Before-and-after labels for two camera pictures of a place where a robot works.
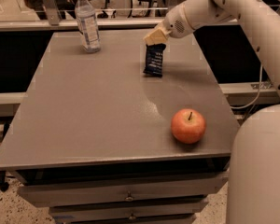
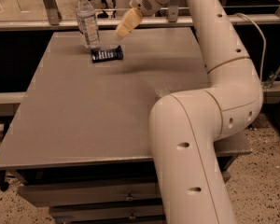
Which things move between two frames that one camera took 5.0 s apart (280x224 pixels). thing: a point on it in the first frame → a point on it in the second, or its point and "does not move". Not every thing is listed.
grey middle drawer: [124, 211] does not move
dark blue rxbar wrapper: [154, 58] → [107, 54]
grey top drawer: [60, 193] does not move
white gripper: [175, 24] → [145, 1]
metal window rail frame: [49, 18] does not move
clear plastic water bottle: [87, 22] does not move
